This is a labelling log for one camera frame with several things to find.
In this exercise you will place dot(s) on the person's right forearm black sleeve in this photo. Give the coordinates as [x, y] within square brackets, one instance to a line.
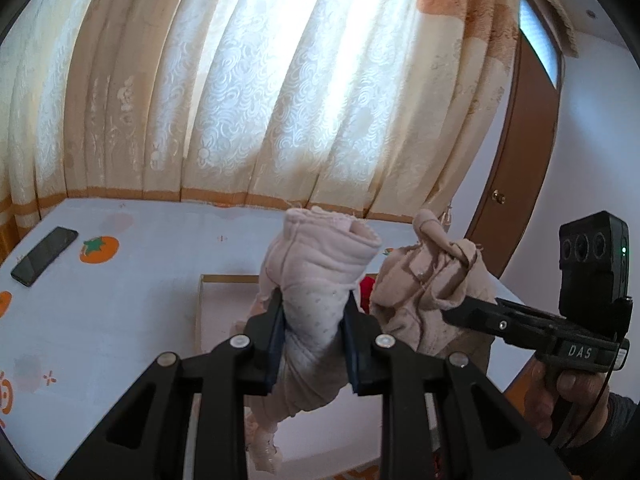
[615, 452]

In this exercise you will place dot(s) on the white persimmon print tablecloth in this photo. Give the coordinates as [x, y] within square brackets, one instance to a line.
[123, 293]

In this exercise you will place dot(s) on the person's right hand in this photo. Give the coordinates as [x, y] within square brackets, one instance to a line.
[568, 408]

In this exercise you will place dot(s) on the shallow cardboard tray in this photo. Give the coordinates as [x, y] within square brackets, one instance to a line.
[226, 302]

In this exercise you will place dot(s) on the pale pink dotted underwear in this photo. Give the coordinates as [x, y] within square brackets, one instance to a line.
[317, 262]

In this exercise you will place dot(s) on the beige underwear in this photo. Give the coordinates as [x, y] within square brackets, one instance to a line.
[417, 284]

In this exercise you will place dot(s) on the brown wooden door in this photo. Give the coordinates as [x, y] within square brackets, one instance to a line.
[526, 141]

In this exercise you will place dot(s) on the brass door knob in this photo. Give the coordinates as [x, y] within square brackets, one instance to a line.
[498, 197]

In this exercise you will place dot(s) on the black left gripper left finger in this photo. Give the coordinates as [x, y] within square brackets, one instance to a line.
[143, 436]

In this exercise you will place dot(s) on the red underwear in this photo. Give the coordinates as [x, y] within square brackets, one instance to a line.
[366, 287]

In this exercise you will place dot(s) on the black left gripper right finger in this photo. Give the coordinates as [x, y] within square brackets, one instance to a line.
[441, 418]

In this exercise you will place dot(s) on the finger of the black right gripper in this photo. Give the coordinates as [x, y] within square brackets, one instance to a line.
[515, 324]

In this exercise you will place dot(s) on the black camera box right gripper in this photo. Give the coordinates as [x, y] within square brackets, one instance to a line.
[594, 265]

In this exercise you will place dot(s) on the black smartphone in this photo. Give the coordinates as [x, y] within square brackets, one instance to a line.
[30, 268]

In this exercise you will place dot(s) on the cream orange patterned curtain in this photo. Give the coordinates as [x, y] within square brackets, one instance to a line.
[374, 108]

